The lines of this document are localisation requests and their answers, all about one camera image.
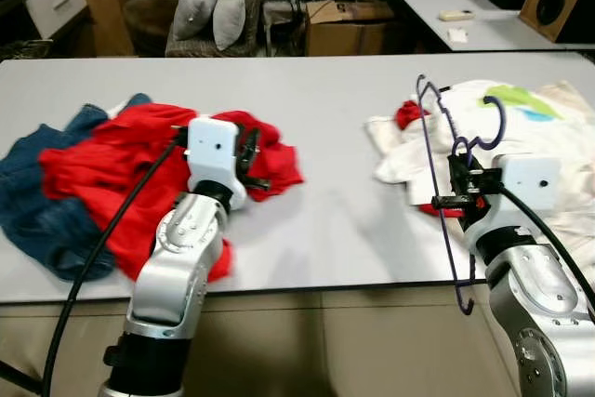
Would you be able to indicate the white drawer cabinet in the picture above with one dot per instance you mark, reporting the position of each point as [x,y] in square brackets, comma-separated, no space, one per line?
[58,5]

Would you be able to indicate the beige remote control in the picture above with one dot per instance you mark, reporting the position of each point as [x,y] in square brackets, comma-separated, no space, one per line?
[456,16]

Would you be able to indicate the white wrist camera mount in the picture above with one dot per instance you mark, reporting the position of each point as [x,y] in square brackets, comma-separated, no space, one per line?
[212,146]
[530,183]

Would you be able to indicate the woven basket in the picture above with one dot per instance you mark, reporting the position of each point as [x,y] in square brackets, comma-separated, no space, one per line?
[23,48]

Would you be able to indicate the dark round basket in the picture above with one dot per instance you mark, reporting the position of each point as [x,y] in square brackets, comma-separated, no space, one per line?
[147,25]

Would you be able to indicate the grey pillow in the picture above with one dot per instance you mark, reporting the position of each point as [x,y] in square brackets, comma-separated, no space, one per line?
[195,6]
[230,16]

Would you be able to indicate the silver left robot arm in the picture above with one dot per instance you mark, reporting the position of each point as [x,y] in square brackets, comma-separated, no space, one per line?
[177,267]

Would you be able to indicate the dark purple clothes hanger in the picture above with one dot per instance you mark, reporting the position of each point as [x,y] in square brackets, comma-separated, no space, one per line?
[435,183]

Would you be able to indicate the open cardboard box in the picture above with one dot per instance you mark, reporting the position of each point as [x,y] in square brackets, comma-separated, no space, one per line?
[344,36]

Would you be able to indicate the small white item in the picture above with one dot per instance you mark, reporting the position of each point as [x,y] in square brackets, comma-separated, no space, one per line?
[457,34]

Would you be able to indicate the cream garment with green print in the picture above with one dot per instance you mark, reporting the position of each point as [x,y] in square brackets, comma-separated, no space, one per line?
[558,127]

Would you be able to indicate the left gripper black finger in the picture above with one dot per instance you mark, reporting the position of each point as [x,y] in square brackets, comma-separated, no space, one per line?
[260,184]

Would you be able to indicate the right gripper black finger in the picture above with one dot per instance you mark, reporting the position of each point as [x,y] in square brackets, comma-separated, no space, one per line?
[464,148]
[451,202]

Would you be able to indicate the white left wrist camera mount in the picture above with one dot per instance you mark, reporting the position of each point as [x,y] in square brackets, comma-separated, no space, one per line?
[212,146]

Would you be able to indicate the blue jeans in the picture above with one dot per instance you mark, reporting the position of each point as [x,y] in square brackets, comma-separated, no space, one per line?
[28,211]

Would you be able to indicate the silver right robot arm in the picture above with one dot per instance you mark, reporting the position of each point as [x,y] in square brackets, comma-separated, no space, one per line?
[539,295]

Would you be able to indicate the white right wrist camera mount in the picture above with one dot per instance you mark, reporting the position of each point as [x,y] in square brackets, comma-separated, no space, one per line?
[530,183]

